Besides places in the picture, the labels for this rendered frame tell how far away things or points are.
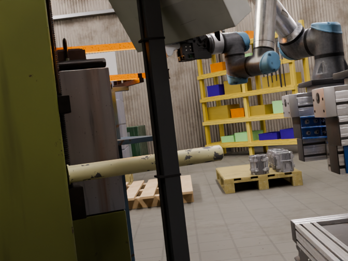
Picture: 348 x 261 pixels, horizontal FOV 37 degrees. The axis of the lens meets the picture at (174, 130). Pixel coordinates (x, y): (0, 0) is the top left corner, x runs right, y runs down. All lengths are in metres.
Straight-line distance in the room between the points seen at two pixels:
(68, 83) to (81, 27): 8.32
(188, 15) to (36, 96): 0.41
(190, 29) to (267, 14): 0.67
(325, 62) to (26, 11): 1.24
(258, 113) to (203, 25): 7.06
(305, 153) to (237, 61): 0.47
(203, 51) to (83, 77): 0.49
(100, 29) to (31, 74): 8.55
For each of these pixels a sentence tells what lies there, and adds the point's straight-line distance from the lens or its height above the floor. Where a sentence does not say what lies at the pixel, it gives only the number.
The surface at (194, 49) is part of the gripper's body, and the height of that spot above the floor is 0.97.
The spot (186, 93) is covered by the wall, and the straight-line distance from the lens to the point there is 9.60.
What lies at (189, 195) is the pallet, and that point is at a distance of 4.47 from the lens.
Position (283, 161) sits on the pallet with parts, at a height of 0.23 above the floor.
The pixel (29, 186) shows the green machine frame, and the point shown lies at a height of 0.61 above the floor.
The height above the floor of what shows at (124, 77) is 0.93.
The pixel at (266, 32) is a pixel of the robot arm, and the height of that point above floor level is 0.99.
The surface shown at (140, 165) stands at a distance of 1.40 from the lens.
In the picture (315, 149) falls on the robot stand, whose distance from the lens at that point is 2.11.
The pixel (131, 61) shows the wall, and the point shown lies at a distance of 9.69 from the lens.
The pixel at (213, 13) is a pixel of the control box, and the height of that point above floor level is 0.96.
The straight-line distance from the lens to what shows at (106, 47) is 1.78.
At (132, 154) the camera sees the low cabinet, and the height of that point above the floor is 0.27.
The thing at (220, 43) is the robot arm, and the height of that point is 0.98.
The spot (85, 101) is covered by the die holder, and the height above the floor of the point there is 0.82.
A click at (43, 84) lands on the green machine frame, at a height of 0.85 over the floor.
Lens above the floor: 0.73
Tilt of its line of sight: 1 degrees down
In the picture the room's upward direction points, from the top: 7 degrees counter-clockwise
